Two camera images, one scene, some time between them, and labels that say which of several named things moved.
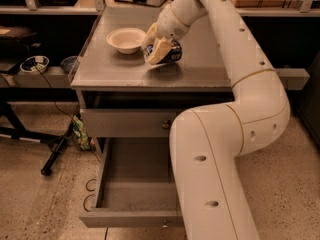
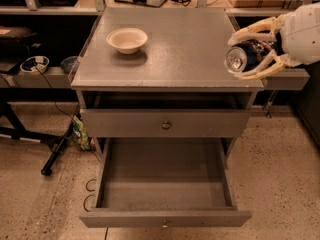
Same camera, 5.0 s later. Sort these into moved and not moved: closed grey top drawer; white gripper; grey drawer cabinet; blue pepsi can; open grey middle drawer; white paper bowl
Moved: blue pepsi can; white gripper
Not moved: white paper bowl; grey drawer cabinet; closed grey top drawer; open grey middle drawer
